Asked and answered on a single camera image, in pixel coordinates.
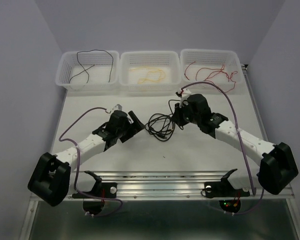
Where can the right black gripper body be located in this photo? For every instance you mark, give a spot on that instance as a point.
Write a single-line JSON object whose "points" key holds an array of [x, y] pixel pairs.
{"points": [[184, 115]]}

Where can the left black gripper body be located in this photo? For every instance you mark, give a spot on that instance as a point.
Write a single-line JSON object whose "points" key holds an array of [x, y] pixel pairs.
{"points": [[120, 131]]}

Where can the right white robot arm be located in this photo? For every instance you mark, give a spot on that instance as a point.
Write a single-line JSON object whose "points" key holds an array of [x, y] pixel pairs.
{"points": [[276, 162]]}

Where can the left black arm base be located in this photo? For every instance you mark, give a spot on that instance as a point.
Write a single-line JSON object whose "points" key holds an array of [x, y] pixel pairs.
{"points": [[99, 208]]}

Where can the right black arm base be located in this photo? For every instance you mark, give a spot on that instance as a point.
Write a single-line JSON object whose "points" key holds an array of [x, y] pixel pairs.
{"points": [[230, 198]]}

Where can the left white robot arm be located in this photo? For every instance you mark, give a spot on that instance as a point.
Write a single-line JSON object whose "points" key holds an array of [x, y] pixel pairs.
{"points": [[50, 179]]}

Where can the right white plastic basket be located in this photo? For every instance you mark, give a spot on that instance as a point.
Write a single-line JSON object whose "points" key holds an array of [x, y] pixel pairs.
{"points": [[219, 67]]}

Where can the white plastic basket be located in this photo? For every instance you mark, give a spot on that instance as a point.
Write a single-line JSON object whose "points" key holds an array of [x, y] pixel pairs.
{"points": [[88, 70], [219, 67], [149, 71]]}

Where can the middle white plastic basket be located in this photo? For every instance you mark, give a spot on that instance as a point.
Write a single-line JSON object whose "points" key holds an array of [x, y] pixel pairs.
{"points": [[149, 71]]}

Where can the left white plastic basket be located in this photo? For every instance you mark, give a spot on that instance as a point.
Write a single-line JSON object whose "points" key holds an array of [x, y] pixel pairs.
{"points": [[88, 70]]}

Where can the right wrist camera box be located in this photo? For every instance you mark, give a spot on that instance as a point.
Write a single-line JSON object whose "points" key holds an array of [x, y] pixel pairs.
{"points": [[183, 94]]}

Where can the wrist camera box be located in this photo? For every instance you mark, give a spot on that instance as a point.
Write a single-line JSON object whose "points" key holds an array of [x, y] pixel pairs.
{"points": [[183, 94], [117, 107]]}

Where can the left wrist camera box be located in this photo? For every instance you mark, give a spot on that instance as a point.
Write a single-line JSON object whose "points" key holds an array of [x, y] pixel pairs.
{"points": [[117, 107]]}

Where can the aluminium front rail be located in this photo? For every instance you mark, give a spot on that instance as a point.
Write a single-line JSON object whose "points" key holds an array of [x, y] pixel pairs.
{"points": [[163, 185]]}

